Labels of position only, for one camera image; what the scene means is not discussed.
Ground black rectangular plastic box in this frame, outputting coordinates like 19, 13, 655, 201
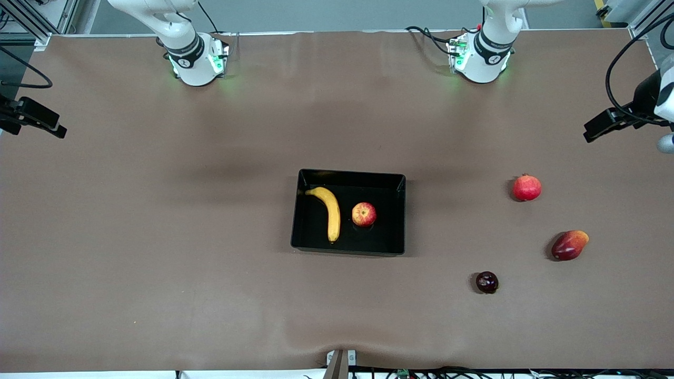
291, 168, 407, 257

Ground red yellow apple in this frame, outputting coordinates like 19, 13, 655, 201
352, 202, 377, 227

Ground yellow banana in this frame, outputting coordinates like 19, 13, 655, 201
305, 186, 341, 244

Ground red pomegranate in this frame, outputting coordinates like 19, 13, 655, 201
513, 174, 542, 202

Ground red orange mango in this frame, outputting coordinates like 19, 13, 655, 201
551, 230, 590, 262

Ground dark purple plum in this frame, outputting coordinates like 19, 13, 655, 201
475, 271, 499, 294

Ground aluminium frame profile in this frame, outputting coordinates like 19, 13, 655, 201
629, 0, 674, 41
0, 0, 80, 51

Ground black right base cable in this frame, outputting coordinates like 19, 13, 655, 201
197, 0, 223, 34

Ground black left base cables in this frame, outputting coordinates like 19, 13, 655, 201
405, 24, 477, 56

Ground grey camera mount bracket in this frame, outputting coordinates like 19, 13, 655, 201
324, 349, 357, 379

